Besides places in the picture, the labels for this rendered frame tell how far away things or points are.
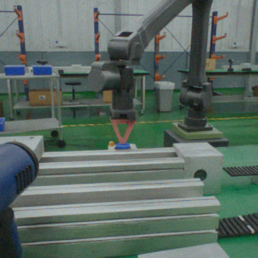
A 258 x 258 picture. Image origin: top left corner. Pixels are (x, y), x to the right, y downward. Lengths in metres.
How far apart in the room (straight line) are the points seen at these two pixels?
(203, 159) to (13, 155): 0.45
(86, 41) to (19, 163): 7.80
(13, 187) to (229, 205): 0.49
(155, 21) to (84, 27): 7.31
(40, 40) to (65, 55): 0.72
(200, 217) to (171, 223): 0.05
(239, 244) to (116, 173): 0.28
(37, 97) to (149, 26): 4.65
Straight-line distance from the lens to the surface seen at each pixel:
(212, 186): 0.71
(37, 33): 8.13
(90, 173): 0.65
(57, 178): 0.65
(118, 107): 0.76
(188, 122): 1.16
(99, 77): 0.69
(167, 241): 0.50
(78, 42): 8.08
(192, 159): 0.66
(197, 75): 1.10
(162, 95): 5.62
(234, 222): 0.60
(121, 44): 0.74
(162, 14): 0.86
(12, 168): 0.31
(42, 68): 3.44
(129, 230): 0.48
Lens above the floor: 1.09
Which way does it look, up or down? 15 degrees down
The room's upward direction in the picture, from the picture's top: straight up
